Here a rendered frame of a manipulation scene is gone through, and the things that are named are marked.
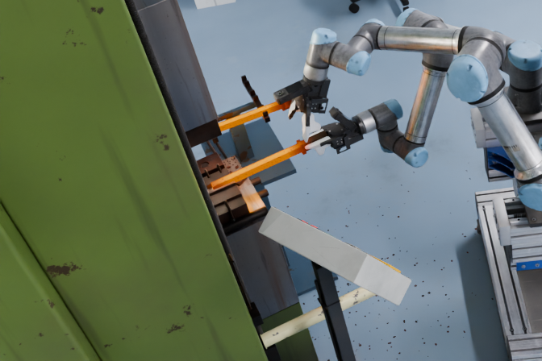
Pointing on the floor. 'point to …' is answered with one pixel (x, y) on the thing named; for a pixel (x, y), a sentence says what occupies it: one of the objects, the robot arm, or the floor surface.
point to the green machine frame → (107, 172)
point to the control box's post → (325, 279)
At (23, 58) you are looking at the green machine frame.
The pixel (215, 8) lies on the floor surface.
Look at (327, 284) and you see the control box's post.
